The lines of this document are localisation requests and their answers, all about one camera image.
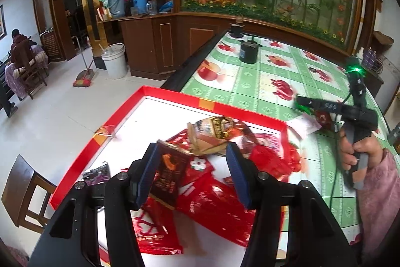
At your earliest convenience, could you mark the person's right forearm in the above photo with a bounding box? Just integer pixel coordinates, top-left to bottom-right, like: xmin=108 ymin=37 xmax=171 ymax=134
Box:
xmin=356 ymin=148 xmax=400 ymax=267

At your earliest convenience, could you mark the red cardboard box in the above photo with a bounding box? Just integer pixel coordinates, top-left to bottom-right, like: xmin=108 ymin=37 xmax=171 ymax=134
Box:
xmin=50 ymin=85 xmax=290 ymax=267

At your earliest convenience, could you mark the dark wooden shelf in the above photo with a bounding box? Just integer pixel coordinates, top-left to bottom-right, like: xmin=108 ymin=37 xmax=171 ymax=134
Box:
xmin=353 ymin=0 xmax=385 ymax=99

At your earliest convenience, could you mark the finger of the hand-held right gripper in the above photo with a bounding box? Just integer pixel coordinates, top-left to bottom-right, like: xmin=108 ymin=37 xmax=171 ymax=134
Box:
xmin=295 ymin=95 xmax=344 ymax=114

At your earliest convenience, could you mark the person's right hand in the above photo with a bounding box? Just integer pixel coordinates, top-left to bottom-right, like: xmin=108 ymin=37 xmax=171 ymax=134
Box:
xmin=339 ymin=129 xmax=383 ymax=174

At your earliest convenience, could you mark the white pink snack packet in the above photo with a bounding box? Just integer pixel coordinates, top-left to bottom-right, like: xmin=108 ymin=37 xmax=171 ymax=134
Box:
xmin=287 ymin=115 xmax=319 ymax=139

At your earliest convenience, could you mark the white plastic bucket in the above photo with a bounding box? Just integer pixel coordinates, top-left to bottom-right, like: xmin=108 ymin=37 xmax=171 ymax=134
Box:
xmin=100 ymin=43 xmax=128 ymax=80

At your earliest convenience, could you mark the tan chocolate snack packet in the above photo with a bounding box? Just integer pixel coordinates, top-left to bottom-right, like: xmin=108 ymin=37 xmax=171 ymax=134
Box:
xmin=187 ymin=116 xmax=247 ymax=158

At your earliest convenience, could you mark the black cylindrical container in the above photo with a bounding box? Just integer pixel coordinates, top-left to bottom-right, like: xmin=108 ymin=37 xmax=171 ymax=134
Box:
xmin=239 ymin=39 xmax=261 ymax=65

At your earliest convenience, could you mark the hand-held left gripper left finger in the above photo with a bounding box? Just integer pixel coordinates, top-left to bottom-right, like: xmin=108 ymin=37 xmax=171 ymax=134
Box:
xmin=28 ymin=142 xmax=163 ymax=267

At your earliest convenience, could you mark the small black container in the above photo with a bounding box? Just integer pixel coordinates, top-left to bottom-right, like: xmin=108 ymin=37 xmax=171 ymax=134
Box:
xmin=229 ymin=21 xmax=245 ymax=39

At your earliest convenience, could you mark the black cable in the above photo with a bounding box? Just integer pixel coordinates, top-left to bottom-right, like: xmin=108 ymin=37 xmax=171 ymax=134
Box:
xmin=326 ymin=89 xmax=358 ymax=208

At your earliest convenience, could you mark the framed wall picture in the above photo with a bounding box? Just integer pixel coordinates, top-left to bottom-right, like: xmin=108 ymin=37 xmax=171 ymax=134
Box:
xmin=0 ymin=4 xmax=7 ymax=42

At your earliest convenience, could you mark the plain tan snack packet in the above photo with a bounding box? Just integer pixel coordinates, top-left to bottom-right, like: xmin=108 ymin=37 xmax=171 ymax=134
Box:
xmin=190 ymin=136 xmax=229 ymax=158

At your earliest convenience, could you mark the dark brown snack packet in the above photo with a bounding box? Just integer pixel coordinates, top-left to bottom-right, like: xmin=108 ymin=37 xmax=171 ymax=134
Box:
xmin=149 ymin=139 xmax=195 ymax=212

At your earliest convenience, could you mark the grey-blue thermos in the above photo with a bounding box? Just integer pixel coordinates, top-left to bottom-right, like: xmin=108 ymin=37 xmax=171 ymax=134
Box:
xmin=108 ymin=0 xmax=126 ymax=18

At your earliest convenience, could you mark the dark purple snack packet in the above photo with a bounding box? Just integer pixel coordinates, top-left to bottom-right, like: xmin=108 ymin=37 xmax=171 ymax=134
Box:
xmin=82 ymin=162 xmax=111 ymax=186

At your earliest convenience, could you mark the wooden chair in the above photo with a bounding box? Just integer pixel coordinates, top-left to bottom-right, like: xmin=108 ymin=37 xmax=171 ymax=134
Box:
xmin=1 ymin=154 xmax=58 ymax=234
xmin=17 ymin=42 xmax=49 ymax=100

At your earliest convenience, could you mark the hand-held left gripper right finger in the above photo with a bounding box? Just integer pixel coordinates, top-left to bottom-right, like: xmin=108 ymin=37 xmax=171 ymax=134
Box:
xmin=225 ymin=142 xmax=358 ymax=267

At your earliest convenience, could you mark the red broom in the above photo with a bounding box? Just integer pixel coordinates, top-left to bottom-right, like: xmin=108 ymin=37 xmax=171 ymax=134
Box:
xmin=72 ymin=36 xmax=96 ymax=89

